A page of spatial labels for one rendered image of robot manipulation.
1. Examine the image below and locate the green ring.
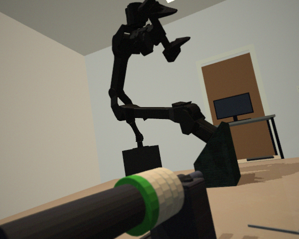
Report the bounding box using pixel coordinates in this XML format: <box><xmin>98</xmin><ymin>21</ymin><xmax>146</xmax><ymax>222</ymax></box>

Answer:
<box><xmin>114</xmin><ymin>175</ymin><xmax>159</xmax><ymax>237</ymax></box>

